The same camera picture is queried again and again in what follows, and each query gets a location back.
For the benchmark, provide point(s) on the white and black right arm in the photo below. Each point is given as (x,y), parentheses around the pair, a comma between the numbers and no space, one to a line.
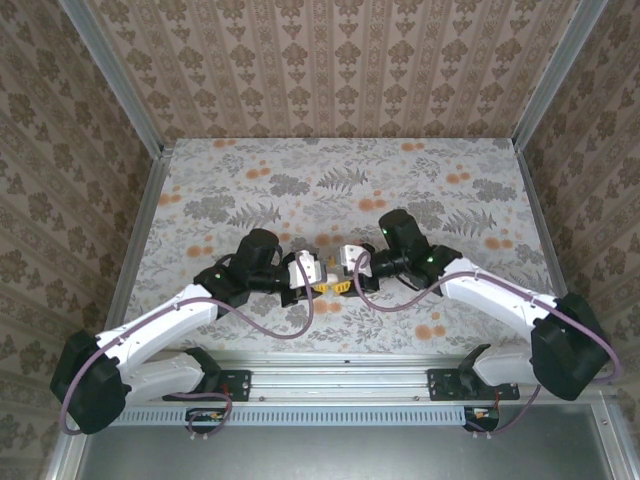
(500,305)

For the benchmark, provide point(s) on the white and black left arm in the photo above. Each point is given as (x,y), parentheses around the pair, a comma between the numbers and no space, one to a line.
(165,375)

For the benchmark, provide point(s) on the floral patterned table cover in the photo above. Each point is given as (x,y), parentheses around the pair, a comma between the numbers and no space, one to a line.
(300,170)

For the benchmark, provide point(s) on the black controller board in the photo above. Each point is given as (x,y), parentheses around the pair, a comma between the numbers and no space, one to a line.
(482,414)
(205,416)

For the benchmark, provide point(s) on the grey metal platform sheet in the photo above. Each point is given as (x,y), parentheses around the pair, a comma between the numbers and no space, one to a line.
(350,455)

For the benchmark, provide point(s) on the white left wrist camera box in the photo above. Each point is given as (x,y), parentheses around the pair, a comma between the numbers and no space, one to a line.
(307,270)

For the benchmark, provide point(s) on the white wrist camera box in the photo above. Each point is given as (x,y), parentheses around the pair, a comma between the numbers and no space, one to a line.
(352,257)
(307,270)

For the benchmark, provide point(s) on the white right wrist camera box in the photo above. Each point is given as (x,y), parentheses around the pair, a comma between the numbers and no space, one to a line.
(352,257)

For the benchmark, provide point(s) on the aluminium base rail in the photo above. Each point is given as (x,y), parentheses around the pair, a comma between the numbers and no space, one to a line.
(340,380)

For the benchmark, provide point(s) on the aluminium table side rail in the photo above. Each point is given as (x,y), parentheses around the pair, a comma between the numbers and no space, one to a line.
(149,200)
(542,225)

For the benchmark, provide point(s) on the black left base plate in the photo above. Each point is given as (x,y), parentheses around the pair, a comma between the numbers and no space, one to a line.
(235,385)

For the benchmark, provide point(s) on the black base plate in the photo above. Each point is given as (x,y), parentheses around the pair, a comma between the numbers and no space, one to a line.
(235,385)
(442,385)

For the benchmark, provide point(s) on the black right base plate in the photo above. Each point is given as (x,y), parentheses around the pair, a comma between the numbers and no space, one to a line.
(442,385)

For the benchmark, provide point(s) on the aluminium frame post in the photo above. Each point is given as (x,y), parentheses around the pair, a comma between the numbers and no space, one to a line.
(116,80)
(556,75)

